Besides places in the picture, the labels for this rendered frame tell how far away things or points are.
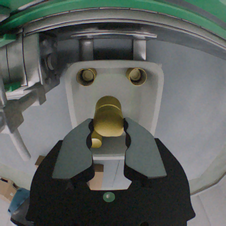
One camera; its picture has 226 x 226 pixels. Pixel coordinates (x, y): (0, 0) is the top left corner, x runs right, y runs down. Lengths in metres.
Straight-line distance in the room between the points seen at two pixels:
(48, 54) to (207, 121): 0.52
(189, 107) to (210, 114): 0.12
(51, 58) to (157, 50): 0.23
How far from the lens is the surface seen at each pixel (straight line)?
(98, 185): 0.54
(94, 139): 0.29
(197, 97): 0.41
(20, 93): 0.22
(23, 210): 0.40
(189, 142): 0.51
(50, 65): 0.19
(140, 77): 0.26
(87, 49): 0.28
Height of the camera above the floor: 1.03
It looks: 63 degrees down
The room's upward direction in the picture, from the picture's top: 177 degrees clockwise
